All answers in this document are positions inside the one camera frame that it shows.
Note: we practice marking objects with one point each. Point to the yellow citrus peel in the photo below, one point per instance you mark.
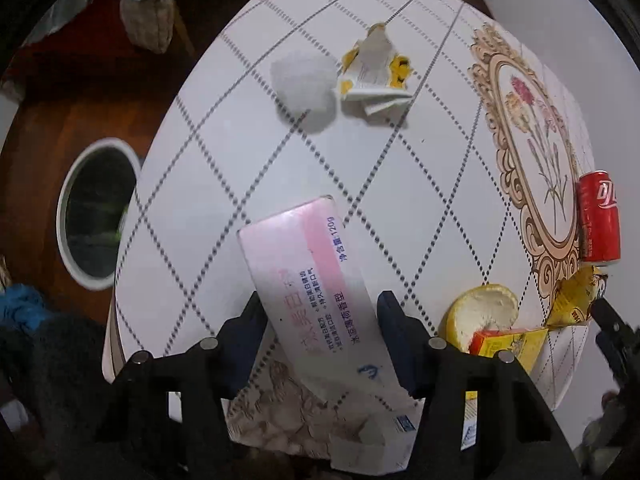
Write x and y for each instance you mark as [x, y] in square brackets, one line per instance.
[480, 310]

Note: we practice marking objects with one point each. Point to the yellow red small box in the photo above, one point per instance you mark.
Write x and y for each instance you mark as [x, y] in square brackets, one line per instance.
[505, 342]

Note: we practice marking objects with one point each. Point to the person's leg black fleece pants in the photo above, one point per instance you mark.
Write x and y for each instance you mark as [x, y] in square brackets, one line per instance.
[55, 370]

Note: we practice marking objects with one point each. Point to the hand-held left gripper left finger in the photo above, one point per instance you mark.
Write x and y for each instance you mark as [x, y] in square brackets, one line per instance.
[245, 332]

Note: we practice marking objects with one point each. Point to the yellow wrapper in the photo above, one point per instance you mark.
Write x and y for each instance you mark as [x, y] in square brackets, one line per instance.
[570, 300]

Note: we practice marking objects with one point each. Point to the red soda can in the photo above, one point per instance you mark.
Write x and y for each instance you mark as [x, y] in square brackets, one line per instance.
[597, 215]

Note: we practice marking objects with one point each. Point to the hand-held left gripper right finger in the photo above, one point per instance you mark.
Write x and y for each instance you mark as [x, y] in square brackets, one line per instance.
[395, 340]

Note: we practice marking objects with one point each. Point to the white round trash bin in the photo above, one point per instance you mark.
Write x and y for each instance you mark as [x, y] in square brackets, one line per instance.
[95, 210]

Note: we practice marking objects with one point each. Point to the white tissue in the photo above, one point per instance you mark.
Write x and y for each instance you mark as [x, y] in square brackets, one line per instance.
[302, 80]

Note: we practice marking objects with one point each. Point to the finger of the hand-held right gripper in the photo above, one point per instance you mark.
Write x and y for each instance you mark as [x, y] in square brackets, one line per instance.
[607, 317]

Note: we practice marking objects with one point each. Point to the pink white toothpaste box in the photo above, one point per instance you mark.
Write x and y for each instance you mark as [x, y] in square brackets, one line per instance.
[310, 280]

